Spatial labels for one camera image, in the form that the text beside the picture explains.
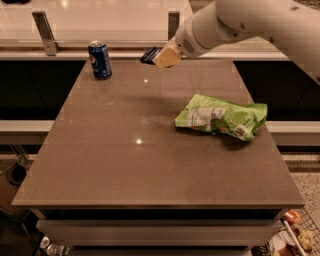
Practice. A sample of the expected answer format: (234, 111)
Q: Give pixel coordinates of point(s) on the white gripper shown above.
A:
(184, 41)

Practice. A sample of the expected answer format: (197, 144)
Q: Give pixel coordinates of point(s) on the blue rxbar blueberry bar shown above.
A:
(149, 55)

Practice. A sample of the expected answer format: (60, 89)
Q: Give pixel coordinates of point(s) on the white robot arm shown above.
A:
(291, 27)

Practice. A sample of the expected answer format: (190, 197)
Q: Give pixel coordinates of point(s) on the blue pepsi can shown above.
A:
(99, 58)

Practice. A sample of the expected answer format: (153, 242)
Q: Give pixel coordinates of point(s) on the green chip bag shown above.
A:
(212, 115)

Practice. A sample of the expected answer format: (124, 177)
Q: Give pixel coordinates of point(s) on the dark round stool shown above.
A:
(16, 174)

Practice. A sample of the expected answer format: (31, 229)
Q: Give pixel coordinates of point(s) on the grey cabinet drawer front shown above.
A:
(159, 232)

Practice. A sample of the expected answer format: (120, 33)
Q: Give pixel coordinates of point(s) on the cans under table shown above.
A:
(52, 249)

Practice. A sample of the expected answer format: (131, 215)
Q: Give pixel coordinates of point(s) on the middle metal railing bracket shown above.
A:
(173, 23)

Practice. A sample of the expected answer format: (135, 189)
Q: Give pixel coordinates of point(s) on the metal railing bracket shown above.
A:
(50, 45)
(173, 23)

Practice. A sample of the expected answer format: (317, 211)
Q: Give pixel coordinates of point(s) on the left metal railing bracket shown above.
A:
(50, 45)

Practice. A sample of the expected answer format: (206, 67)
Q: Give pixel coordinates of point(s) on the wire basket with snacks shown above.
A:
(299, 236)

